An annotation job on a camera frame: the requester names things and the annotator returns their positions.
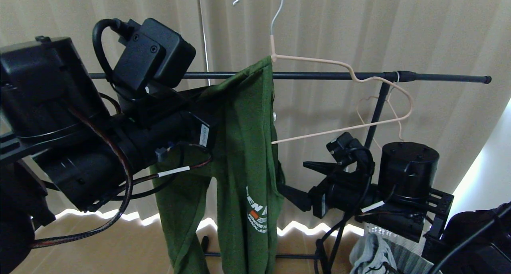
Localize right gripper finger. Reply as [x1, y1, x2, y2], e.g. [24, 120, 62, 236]
[278, 181, 313, 213]
[303, 161, 340, 177]

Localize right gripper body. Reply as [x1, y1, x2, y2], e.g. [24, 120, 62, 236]
[309, 174, 380, 219]

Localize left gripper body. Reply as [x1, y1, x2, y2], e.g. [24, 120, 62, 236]
[34, 110, 218, 211]

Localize green long-sleeved shirt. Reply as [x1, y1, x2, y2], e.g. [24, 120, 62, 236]
[150, 55, 286, 274]

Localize pink clothes hanger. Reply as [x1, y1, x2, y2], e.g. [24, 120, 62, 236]
[355, 95, 404, 141]
[232, 0, 414, 145]

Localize white laundry basket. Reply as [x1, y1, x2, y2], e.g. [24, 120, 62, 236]
[363, 222, 434, 274]

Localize black clothes rack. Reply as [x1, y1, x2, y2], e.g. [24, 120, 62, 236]
[89, 70, 492, 274]

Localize pale grey shorts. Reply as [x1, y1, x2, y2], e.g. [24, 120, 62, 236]
[349, 233, 398, 274]

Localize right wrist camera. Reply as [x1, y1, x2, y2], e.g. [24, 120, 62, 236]
[326, 132, 376, 175]

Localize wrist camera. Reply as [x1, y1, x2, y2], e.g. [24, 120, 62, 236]
[326, 132, 376, 175]
[113, 18, 197, 107]

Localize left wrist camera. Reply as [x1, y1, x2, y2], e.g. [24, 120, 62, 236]
[113, 18, 197, 107]

